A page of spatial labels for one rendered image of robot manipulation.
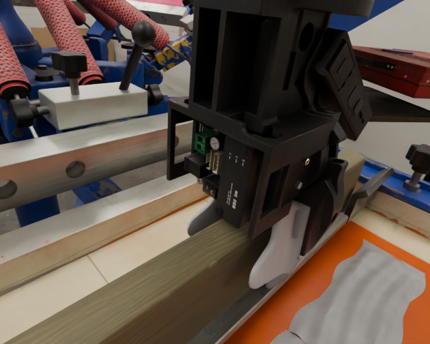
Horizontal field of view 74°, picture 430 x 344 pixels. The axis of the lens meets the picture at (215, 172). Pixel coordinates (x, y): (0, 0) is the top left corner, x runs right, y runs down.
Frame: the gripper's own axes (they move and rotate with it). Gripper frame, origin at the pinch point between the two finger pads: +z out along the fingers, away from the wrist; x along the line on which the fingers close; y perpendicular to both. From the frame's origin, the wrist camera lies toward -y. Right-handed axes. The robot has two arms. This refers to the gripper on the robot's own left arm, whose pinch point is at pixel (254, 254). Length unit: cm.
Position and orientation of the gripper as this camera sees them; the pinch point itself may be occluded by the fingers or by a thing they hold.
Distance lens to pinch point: 26.5
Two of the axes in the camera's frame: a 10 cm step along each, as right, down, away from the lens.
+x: 7.0, 4.2, -5.8
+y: -7.1, 2.9, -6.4
